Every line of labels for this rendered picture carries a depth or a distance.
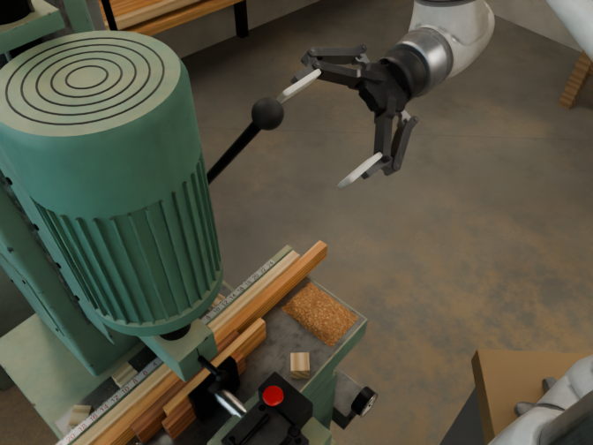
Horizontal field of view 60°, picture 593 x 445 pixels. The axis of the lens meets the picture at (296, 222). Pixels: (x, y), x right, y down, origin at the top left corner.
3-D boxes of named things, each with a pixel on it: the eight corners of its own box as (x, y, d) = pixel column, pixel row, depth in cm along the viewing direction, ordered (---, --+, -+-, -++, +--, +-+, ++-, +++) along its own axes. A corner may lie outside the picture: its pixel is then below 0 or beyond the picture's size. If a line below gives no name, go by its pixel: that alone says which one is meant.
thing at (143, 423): (144, 444, 83) (137, 434, 80) (135, 435, 84) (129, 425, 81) (244, 348, 94) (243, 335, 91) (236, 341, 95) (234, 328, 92)
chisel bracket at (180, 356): (187, 388, 80) (177, 363, 74) (132, 335, 87) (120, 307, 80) (221, 355, 84) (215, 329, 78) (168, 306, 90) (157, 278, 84)
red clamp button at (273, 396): (273, 411, 75) (273, 408, 74) (258, 397, 76) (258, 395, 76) (287, 396, 77) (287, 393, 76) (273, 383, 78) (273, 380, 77)
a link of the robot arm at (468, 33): (397, 81, 86) (395, 0, 77) (446, 44, 94) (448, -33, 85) (456, 94, 80) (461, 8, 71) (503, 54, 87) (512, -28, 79)
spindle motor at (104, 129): (145, 366, 60) (49, 173, 37) (63, 283, 68) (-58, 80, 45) (251, 275, 69) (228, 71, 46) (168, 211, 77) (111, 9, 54)
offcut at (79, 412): (97, 412, 97) (92, 405, 94) (91, 432, 94) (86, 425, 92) (79, 411, 97) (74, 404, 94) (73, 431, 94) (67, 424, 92)
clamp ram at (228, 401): (226, 448, 82) (220, 427, 75) (195, 417, 85) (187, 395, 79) (266, 406, 87) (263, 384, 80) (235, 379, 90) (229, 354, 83)
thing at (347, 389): (344, 431, 120) (347, 418, 114) (304, 396, 125) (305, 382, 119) (366, 404, 124) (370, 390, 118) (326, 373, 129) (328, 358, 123)
